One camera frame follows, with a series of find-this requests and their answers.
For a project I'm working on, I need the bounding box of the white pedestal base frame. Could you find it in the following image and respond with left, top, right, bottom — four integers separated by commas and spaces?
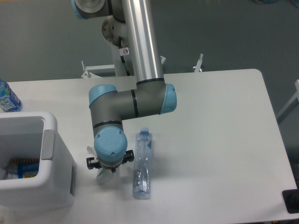
81, 53, 204, 78

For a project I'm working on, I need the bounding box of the white paper carton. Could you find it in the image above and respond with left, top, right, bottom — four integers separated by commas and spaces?
86, 146, 115, 185

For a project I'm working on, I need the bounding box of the blue snack wrapper in bin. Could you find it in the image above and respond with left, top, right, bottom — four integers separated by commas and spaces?
6, 158, 40, 180

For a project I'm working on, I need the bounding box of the white frame at right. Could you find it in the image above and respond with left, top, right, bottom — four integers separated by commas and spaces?
276, 79, 299, 124

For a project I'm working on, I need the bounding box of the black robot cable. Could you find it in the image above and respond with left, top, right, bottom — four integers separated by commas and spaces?
118, 36, 131, 77

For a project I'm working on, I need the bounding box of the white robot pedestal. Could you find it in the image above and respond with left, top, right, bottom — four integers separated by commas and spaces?
102, 15, 134, 76

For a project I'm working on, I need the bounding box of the blue labelled bottle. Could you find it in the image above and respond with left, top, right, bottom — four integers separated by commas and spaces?
0, 79, 22, 112

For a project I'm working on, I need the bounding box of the black device at table edge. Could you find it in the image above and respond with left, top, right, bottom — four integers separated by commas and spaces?
282, 189, 299, 214

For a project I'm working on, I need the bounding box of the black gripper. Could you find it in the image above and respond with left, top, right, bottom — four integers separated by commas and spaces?
86, 150, 135, 173

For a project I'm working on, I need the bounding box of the white trash can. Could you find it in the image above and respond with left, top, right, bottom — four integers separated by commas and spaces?
0, 112, 76, 210

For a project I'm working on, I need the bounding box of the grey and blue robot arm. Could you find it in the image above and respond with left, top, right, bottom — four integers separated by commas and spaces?
72, 0, 177, 173

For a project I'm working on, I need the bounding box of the clear plastic water bottle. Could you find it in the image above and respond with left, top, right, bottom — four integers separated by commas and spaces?
132, 127, 153, 200

